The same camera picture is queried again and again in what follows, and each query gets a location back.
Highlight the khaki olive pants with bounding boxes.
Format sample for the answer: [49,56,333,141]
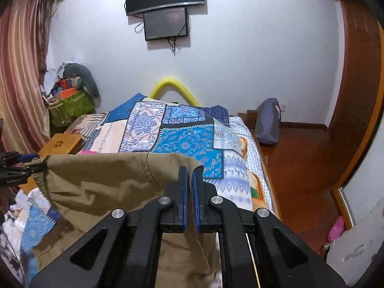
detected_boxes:
[32,152,219,287]

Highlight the pink slipper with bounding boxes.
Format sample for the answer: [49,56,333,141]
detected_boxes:
[327,216,345,242]

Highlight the pink folded cloth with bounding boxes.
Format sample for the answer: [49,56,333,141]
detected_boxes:
[78,150,97,155]

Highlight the blue patchwork bed quilt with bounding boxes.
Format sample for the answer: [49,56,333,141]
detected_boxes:
[21,94,273,278]

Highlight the white frosted wardrobe sliding door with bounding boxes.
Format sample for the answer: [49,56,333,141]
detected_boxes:
[342,120,384,224]

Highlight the grey purple backpack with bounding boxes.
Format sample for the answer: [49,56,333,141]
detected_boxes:
[254,98,281,145]

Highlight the striped pink gold curtain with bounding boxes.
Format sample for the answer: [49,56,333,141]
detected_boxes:
[1,0,55,153]

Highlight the small black wall monitor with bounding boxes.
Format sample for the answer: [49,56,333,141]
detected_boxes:
[143,7,189,41]

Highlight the white suitcase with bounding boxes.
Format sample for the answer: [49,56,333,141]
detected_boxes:
[326,200,383,287]

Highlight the grey plush toy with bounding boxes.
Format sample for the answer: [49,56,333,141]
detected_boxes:
[63,63,100,98]

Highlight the brown wooden door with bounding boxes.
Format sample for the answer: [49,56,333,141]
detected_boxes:
[329,0,383,189]

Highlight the yellow foam bed rail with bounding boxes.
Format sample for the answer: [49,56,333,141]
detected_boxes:
[150,77,201,107]

